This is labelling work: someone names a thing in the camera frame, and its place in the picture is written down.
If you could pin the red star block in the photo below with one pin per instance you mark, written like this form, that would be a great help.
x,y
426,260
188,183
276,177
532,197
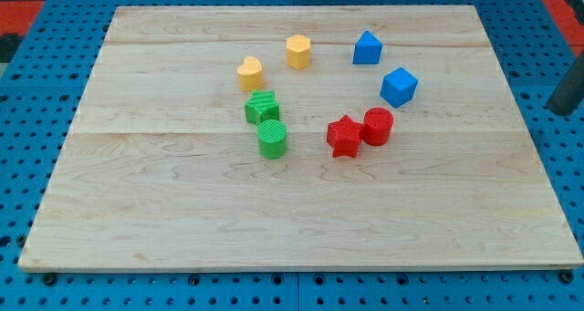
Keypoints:
x,y
344,137

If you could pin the blue cube block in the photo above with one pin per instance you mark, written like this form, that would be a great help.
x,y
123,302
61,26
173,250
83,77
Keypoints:
x,y
398,87

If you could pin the yellow hexagon block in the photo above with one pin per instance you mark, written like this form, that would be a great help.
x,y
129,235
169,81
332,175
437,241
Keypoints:
x,y
298,51

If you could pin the green cylinder block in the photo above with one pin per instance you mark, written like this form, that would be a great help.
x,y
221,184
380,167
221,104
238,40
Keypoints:
x,y
272,138

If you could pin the red cylinder block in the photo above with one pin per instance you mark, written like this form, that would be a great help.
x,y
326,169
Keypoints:
x,y
377,125

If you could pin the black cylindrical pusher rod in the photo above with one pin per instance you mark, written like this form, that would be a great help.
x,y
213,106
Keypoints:
x,y
569,93

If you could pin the yellow heart block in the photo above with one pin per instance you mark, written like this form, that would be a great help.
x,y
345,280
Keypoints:
x,y
250,74

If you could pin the blue triangle block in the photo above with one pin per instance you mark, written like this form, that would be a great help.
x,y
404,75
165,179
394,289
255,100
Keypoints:
x,y
367,50

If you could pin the light wooden board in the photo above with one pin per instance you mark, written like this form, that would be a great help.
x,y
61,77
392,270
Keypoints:
x,y
161,173

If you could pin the green star block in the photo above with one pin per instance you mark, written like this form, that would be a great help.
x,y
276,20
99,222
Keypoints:
x,y
262,106

